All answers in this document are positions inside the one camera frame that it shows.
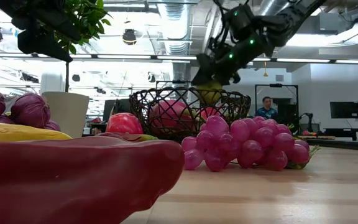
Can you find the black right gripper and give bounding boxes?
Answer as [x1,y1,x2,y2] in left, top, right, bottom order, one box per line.
[192,29,273,86]

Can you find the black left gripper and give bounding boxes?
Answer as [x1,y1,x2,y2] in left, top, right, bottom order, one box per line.
[0,0,82,63]

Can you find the green pear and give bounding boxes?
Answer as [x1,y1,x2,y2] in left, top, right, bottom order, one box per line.
[196,80,224,106]

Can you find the red round apple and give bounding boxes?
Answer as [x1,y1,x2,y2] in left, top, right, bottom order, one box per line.
[197,106,226,122]

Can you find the pink dragon fruit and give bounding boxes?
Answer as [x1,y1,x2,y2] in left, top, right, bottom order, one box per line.
[149,99,197,133]

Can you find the purple grape bunch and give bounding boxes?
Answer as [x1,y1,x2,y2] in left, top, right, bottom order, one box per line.
[181,114,321,172]

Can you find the yellow banana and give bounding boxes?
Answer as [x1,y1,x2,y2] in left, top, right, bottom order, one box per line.
[0,121,73,143]

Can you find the green leafy plant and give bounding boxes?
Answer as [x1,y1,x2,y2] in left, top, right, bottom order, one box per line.
[51,0,113,93]

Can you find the person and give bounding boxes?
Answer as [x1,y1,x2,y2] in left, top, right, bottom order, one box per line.
[255,96,279,121]

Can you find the white plant pot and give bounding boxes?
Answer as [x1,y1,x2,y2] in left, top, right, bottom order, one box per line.
[41,91,90,139]

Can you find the dark background monitors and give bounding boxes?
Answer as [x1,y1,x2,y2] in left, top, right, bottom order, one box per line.
[103,98,132,123]

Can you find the black monitor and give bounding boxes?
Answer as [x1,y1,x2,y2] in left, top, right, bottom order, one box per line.
[329,101,358,119]

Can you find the black background workbench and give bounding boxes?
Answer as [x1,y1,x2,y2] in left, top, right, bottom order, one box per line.
[323,127,358,141]

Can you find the black background rig frame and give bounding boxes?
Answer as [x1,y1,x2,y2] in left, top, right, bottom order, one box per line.
[254,83,300,133]

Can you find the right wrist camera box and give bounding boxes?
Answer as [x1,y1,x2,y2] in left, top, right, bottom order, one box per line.
[225,4,256,35]

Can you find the silver corrugated ceiling duct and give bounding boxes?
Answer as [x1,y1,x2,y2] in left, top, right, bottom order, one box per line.
[155,0,195,82]

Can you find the dark wire basket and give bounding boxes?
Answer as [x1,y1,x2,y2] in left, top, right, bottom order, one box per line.
[129,86,252,142]

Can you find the black aluminium table frame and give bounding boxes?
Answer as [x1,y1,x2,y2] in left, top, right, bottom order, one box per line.
[303,138,358,152]

